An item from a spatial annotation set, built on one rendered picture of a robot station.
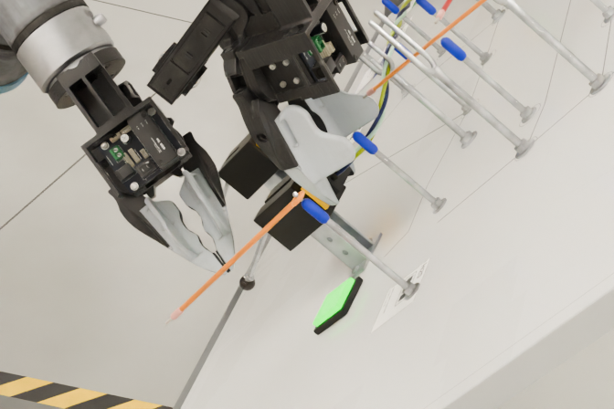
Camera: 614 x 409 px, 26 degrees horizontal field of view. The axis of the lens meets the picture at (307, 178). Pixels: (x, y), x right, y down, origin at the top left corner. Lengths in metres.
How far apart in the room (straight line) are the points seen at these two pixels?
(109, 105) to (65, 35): 0.07
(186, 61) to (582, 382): 0.63
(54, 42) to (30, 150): 2.19
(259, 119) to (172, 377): 1.68
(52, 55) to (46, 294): 1.74
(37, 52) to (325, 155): 0.29
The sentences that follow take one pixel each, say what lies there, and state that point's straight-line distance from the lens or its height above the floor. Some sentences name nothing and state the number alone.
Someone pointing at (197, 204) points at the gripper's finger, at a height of 1.10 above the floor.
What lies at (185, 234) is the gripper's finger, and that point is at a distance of 1.14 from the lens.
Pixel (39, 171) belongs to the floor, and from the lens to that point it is 3.23.
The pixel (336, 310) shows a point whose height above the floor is 1.11.
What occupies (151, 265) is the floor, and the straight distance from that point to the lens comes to 2.89.
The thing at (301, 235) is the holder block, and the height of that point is 1.13.
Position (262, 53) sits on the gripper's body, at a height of 1.31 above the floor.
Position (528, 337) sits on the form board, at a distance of 0.70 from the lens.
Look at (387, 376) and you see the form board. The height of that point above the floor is 1.19.
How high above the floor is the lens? 1.76
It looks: 34 degrees down
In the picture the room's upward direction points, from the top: straight up
